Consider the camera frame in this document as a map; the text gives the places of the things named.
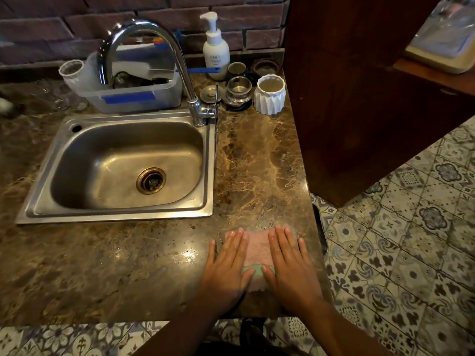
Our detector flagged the person's left hand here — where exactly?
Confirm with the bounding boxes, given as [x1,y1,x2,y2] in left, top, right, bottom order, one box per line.
[199,228,256,316]

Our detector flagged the person's right hand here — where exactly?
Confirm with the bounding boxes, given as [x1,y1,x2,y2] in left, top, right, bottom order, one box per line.
[261,225,323,318]

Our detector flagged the pink cleaning cloth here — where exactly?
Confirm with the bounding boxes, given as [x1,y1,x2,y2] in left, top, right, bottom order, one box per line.
[223,225,297,293]

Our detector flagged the person's right forearm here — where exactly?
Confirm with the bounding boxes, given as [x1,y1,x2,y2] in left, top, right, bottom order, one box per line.
[297,302,393,356]

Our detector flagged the person's left forearm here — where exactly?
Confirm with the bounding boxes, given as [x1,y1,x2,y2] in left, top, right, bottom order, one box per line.
[132,304,227,356]

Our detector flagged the brass sink drain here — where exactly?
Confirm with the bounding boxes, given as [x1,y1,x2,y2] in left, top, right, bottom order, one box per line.
[136,167,167,195]

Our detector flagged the stainless steel sink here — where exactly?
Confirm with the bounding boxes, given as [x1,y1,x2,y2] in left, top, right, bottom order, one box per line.
[16,109,217,224]

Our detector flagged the white ribbed ceramic cup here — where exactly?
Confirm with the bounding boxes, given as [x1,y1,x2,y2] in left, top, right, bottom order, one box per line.
[253,74,286,116]

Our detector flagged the small metal lid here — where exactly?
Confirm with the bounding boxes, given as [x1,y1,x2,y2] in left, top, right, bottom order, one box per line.
[200,85,224,104]

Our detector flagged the stainless steel cup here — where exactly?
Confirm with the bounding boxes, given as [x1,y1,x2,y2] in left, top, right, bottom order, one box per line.
[223,75,254,110]

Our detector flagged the dark wooden cabinet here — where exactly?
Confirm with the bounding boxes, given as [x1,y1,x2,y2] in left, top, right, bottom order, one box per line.
[283,0,475,208]

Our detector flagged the brown ceramic bowl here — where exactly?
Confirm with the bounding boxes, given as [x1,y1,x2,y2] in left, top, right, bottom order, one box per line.
[251,58,281,78]

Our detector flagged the clear plastic storage tub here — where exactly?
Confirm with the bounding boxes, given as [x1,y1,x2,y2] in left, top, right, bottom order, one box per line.
[76,44,183,114]

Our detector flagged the white pump soap bottle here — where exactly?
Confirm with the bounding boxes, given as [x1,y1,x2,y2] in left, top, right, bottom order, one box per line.
[200,12,231,82]

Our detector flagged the chrome gooseneck faucet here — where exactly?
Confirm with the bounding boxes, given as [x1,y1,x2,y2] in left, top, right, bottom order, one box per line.
[97,19,219,127]

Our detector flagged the clear drinking glass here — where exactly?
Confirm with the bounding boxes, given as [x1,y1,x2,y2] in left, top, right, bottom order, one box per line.
[37,79,89,111]

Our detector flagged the white plastic cup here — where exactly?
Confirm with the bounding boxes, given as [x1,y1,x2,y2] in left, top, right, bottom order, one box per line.
[58,59,90,94]

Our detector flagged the cream plastic tray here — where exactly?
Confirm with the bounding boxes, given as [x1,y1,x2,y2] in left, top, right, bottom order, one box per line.
[404,0,475,74]

